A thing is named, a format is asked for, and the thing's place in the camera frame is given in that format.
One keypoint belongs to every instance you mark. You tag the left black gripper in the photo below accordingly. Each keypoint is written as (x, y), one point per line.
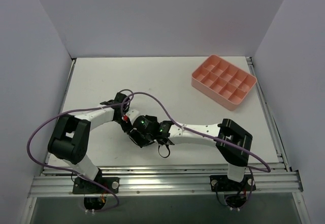
(126, 126)

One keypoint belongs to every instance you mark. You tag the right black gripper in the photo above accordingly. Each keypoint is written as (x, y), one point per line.
(139, 137)

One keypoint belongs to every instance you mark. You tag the black underwear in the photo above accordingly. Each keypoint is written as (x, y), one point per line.
(139, 139)

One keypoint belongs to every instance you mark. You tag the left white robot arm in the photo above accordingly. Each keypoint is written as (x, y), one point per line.
(69, 140)

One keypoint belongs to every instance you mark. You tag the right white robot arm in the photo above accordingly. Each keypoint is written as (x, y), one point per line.
(231, 140)

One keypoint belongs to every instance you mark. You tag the pink compartment tray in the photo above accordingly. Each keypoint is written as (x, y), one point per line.
(223, 82)

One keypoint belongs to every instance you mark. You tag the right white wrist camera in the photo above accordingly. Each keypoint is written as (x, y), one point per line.
(132, 115)

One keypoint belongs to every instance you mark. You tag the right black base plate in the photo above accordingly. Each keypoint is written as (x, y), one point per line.
(221, 183)

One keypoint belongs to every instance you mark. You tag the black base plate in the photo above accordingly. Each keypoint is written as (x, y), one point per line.
(221, 183)
(84, 187)

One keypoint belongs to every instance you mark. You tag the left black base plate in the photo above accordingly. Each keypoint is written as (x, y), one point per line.
(84, 187)

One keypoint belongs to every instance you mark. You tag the aluminium mounting rail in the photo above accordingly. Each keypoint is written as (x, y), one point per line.
(165, 180)

